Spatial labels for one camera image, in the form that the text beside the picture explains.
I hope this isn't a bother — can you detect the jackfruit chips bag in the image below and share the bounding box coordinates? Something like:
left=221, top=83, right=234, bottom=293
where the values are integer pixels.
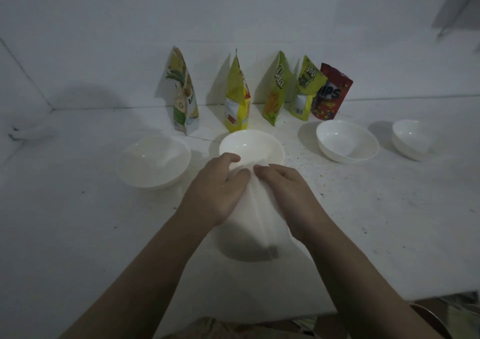
left=166, top=46, right=200, bottom=136

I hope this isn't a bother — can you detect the person's right forearm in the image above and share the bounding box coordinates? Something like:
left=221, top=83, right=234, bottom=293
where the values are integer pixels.
left=299, top=218, right=443, bottom=339

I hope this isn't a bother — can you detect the person's right hand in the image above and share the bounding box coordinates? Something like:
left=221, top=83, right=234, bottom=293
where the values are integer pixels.
left=253, top=163, right=333, bottom=246

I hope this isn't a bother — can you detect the small yellow-green snack bag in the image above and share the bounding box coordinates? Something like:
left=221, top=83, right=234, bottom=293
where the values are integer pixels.
left=286, top=54, right=328, bottom=122

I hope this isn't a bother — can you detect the yellow snack bag red label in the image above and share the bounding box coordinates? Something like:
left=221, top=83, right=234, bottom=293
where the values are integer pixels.
left=224, top=49, right=251, bottom=133

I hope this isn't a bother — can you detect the person's left forearm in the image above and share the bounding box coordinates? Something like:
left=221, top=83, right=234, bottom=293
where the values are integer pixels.
left=59, top=207, right=218, bottom=339

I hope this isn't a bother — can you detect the tall green snack bag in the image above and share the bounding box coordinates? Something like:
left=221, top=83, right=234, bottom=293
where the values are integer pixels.
left=261, top=51, right=293, bottom=127

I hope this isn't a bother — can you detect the small white bowl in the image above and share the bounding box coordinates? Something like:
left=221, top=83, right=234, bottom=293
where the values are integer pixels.
left=116, top=135, right=192, bottom=190
left=391, top=119, right=440, bottom=162
left=316, top=119, right=381, bottom=164
left=218, top=129, right=286, bottom=171

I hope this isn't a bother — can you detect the person's left hand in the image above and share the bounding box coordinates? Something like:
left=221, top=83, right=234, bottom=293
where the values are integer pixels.
left=176, top=152, right=251, bottom=232

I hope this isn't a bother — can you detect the white paper towel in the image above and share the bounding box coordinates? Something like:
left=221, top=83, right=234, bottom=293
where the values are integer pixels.
left=215, top=158, right=314, bottom=263

